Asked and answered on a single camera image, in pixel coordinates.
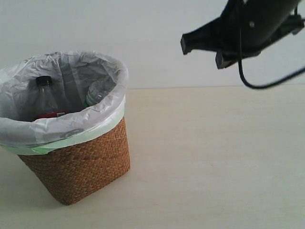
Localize green tape band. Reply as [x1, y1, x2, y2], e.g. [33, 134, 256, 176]
[0, 102, 125, 156]

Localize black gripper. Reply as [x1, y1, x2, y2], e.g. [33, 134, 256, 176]
[180, 0, 305, 70]

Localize white plastic bin liner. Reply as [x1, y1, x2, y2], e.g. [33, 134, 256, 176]
[0, 51, 129, 147]

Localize clear bottle red label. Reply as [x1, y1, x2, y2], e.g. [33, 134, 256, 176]
[19, 75, 68, 122]

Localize clear bottle green cap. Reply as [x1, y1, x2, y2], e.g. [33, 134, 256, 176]
[84, 79, 116, 107]

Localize black cable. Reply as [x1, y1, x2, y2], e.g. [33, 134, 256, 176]
[237, 0, 305, 90]

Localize brown woven wicker trash basket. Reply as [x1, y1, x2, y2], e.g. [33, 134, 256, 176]
[19, 119, 131, 206]

